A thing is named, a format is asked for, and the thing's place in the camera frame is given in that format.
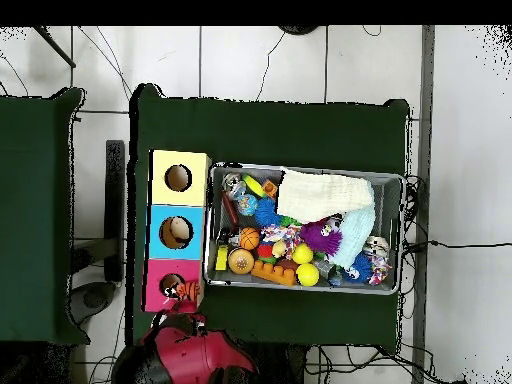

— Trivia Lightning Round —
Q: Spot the cream waffle cloth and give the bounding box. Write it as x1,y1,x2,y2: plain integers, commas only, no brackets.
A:
275,167,376,225

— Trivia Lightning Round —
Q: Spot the striped tiger toy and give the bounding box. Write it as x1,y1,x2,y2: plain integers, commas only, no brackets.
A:
163,279,201,304

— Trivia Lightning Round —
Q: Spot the wooden box with three holes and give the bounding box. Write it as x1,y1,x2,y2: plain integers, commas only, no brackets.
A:
143,149,213,315

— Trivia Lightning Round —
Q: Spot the shallow clear mesh bin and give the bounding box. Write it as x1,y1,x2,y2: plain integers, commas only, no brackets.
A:
202,162,405,296

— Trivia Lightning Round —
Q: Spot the large blue spiky ball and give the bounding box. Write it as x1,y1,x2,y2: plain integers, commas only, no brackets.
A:
254,197,281,229

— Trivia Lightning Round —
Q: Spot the blue patterned ball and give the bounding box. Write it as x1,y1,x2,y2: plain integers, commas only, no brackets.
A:
237,195,258,217

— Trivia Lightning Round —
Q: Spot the orange basketball toy ball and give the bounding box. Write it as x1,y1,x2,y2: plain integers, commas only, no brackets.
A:
238,227,261,252

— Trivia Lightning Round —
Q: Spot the tan orange ball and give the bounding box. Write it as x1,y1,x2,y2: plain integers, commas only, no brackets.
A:
227,247,256,276

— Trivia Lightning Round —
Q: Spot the yellow smiley ball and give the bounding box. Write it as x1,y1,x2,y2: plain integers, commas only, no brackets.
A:
291,243,314,266

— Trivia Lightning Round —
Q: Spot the orange building block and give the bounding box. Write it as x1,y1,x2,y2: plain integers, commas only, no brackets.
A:
250,261,297,287

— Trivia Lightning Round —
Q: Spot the purple spiky ball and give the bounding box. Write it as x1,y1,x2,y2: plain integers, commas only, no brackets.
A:
300,219,344,257

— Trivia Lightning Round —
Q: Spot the plain yellow ball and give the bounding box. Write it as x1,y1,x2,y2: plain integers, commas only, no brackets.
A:
295,262,321,288

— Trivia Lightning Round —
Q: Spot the light blue knitted cloth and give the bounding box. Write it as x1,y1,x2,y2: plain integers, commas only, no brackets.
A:
329,203,376,269

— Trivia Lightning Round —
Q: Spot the dark green table cloth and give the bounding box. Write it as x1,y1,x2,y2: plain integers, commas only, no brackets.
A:
127,83,413,349

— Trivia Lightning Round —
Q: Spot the black panel on stand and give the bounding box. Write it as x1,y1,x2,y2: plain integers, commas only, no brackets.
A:
70,139,128,317

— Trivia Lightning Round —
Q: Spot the black round base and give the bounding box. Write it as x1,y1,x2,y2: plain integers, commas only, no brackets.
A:
277,25,321,37

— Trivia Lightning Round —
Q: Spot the side table with green cloth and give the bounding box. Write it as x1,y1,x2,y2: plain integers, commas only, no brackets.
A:
0,87,88,345

